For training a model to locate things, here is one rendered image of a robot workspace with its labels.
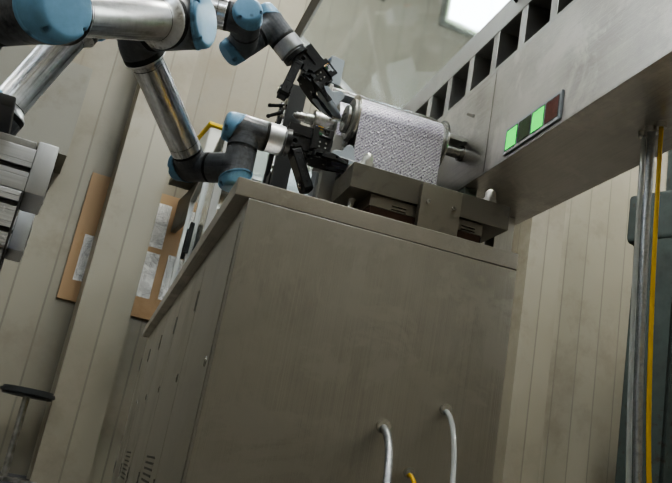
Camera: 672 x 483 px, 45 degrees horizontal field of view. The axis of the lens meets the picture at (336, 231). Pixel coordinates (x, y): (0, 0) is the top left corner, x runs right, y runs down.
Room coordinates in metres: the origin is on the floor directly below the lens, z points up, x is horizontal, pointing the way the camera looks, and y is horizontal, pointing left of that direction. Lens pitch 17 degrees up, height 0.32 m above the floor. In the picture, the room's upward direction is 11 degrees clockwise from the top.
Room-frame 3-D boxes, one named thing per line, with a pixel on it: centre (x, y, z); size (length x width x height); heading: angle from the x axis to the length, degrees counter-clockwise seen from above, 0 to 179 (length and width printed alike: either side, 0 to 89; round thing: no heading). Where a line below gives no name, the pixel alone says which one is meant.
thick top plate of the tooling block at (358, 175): (1.86, -0.19, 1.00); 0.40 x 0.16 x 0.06; 104
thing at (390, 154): (1.96, -0.12, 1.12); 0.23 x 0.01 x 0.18; 104
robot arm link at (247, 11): (1.79, 0.52, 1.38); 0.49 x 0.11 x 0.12; 98
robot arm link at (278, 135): (1.89, 0.19, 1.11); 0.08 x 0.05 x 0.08; 14
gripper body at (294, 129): (1.91, 0.11, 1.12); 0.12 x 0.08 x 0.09; 104
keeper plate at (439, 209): (1.77, -0.22, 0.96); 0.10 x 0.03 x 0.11; 104
